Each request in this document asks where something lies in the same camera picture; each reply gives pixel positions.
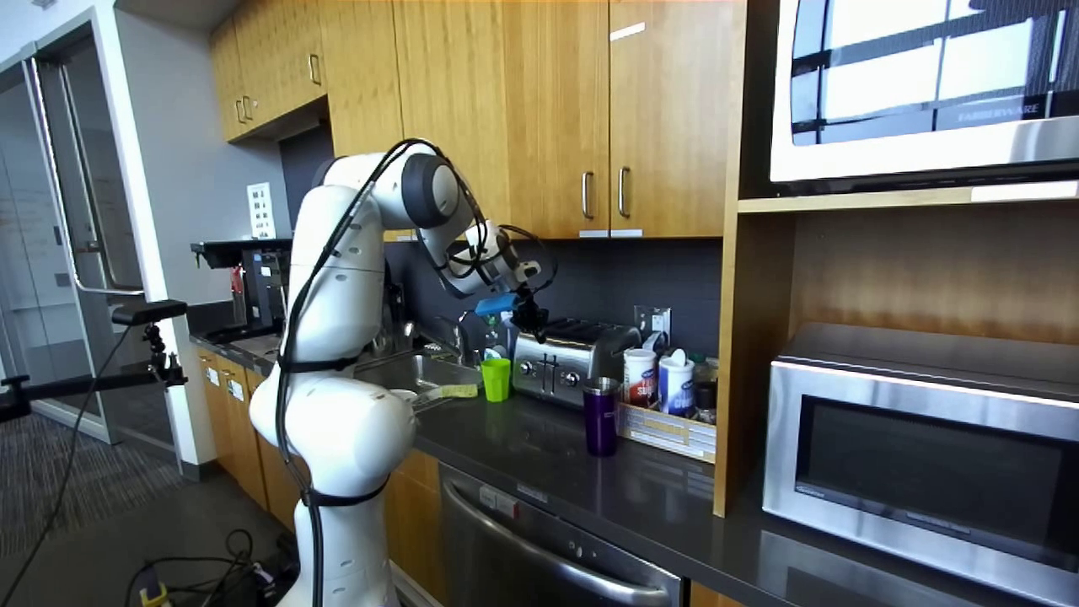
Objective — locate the black coffee machine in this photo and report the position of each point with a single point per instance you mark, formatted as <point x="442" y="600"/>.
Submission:
<point x="257" y="276"/>

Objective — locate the white wipes canister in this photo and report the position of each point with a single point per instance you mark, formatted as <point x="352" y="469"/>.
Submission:
<point x="677" y="383"/>

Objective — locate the purple tumbler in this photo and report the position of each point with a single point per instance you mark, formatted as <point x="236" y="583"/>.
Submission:
<point x="603" y="415"/>

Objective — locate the yellow sponge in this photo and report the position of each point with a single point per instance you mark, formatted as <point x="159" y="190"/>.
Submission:
<point x="455" y="393"/>

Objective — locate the cardboard tray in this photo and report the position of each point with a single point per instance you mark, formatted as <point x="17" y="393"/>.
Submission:
<point x="668" y="433"/>

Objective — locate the silver microwave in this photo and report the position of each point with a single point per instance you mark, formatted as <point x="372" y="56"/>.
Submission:
<point x="872" y="88"/>
<point x="958" y="453"/>

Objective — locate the silver toaster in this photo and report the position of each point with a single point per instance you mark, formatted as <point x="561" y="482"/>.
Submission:
<point x="569" y="358"/>

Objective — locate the upper silver microwave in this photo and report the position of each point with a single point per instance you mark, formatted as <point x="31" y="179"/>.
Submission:
<point x="872" y="88"/>

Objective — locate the lower silver microwave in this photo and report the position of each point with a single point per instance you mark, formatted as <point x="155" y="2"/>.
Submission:
<point x="958" y="453"/>

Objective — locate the green plastic cup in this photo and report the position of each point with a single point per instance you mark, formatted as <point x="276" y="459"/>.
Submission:
<point x="496" y="377"/>

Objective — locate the wall power outlet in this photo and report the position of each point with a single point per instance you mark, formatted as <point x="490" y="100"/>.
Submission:
<point x="658" y="320"/>

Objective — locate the blue wrist camera box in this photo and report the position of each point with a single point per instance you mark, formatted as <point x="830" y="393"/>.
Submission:
<point x="495" y="303"/>

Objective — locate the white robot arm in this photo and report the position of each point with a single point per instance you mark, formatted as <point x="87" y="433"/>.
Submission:
<point x="336" y="433"/>

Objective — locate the red white canister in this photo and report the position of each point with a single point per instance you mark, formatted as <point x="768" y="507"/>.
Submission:
<point x="639" y="374"/>

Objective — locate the stainless dishwasher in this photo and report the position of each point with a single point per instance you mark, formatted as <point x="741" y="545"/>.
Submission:
<point x="507" y="550"/>

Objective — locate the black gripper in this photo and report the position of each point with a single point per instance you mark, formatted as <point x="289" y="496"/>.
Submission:
<point x="499" y="265"/>

